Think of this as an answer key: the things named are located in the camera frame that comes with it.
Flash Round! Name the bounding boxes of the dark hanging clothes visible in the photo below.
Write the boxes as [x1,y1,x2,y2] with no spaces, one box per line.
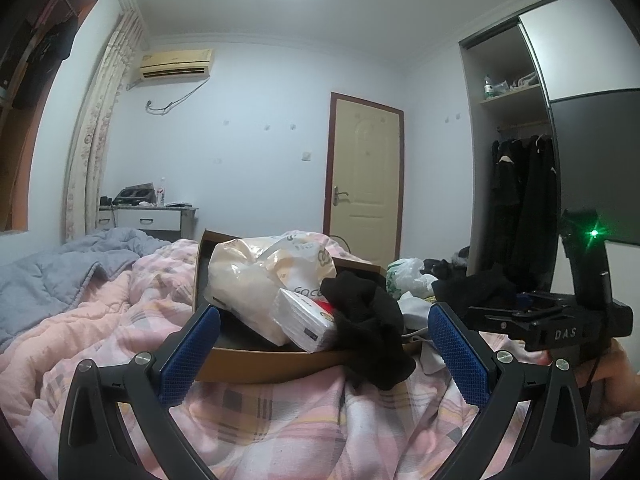
[490,132,558,281]

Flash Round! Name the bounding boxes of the pink plaid blanket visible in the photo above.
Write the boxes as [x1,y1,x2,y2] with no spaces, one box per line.
[0,232,640,480]

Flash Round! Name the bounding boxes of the red and white tissue pack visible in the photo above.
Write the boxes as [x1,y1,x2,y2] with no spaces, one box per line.
[270,287,338,352]

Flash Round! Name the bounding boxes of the grey wardrobe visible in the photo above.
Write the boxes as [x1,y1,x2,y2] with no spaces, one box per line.
[459,0,640,301]

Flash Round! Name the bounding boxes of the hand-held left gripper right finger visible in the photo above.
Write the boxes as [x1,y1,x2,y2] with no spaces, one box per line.
[427,301,591,480]

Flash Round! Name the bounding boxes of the black hanging shirt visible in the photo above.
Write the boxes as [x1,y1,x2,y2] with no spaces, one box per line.
[10,19,76,111]

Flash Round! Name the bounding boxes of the cream air conditioner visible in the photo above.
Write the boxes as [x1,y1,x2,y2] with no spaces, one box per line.
[139,49,215,81]

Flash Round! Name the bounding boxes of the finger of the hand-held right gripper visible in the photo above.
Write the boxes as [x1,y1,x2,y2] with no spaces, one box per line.
[467,292,551,333]

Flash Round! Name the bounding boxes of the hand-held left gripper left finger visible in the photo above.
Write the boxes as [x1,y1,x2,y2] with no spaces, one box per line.
[57,305,222,480]

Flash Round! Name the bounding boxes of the green printed plastic bag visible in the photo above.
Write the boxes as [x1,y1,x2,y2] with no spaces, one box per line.
[385,257,438,298]

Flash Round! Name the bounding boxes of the black sock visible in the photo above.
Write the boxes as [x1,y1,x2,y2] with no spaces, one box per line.
[432,265,521,321]
[320,270,416,391]

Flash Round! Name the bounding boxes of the person's right hand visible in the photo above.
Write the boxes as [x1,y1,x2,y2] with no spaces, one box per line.
[582,338,640,418]

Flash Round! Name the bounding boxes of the air conditioner hose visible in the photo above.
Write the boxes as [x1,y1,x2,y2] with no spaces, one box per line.
[145,79,208,116]

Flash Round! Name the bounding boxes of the floral curtain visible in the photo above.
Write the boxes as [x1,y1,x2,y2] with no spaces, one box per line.
[62,10,148,243]

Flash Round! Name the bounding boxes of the brown cardboard tray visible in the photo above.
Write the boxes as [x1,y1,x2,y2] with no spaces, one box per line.
[192,229,416,385]

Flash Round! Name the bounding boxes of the grey blanket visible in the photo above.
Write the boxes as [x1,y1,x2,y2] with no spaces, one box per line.
[0,227,173,356]

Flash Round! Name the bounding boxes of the black bag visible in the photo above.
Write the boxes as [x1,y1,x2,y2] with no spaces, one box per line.
[425,247,471,281]

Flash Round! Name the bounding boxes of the white nightstand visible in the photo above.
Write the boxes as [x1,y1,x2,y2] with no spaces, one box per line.
[97,202,198,241]

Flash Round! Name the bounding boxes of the black box on nightstand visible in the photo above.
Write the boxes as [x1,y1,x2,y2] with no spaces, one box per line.
[114,182,156,207]

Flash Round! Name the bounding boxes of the cream tissue pack bag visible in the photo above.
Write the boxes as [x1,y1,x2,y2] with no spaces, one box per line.
[207,234,337,346]

